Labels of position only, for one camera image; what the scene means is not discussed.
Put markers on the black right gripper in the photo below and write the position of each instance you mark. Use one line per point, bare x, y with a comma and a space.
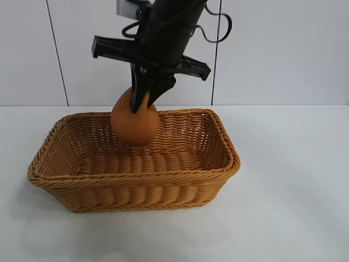
163, 49

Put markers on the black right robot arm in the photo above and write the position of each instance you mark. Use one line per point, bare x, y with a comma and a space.
177, 11

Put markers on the orange fruit with knobbed top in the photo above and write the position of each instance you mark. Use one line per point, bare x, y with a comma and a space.
133, 128

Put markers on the brown woven wicker basket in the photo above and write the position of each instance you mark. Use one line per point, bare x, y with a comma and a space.
136, 188

